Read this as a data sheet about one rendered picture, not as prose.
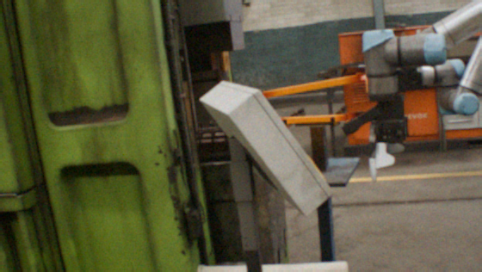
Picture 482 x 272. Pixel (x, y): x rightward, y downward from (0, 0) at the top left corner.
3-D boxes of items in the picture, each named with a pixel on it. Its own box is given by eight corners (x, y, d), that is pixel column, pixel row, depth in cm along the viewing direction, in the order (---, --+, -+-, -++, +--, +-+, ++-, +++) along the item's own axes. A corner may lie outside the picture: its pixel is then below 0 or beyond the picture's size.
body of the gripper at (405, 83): (389, 94, 168) (423, 89, 166) (386, 70, 167) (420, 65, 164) (387, 91, 176) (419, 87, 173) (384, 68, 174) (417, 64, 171)
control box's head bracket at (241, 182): (283, 186, 124) (278, 132, 121) (277, 204, 111) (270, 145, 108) (241, 188, 126) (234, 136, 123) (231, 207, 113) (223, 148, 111)
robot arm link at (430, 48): (443, 31, 114) (398, 34, 118) (444, 32, 104) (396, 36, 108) (446, 63, 115) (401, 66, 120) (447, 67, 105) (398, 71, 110)
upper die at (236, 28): (244, 48, 175) (241, 21, 174) (233, 50, 156) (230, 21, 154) (137, 62, 184) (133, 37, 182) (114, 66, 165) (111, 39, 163)
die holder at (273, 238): (288, 238, 204) (277, 134, 195) (277, 282, 168) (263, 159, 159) (163, 243, 216) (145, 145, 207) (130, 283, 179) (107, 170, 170)
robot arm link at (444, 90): (448, 119, 162) (444, 87, 160) (436, 114, 173) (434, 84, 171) (468, 115, 162) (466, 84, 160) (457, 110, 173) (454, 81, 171)
